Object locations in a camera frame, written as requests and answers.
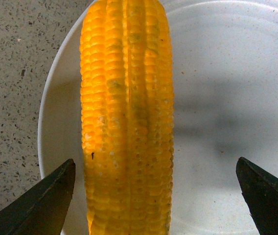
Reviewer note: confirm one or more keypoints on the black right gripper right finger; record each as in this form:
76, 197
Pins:
260, 191

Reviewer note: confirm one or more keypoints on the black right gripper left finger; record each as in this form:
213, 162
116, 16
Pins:
43, 208

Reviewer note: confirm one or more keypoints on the yellow corn cob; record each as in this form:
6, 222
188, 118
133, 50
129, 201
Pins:
127, 117

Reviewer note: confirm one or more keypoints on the light blue plate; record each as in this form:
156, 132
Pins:
225, 73

